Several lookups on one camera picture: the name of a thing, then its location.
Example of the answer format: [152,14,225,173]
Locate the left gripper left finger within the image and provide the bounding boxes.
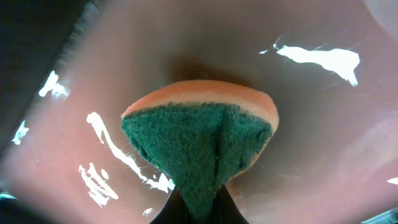
[150,187,188,224]

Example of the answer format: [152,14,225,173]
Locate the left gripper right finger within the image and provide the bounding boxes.
[211,185,249,224]

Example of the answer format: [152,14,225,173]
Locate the red and green sponge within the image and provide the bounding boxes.
[121,80,279,223]

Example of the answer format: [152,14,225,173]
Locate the dark red small tray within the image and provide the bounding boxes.
[1,1,397,223]

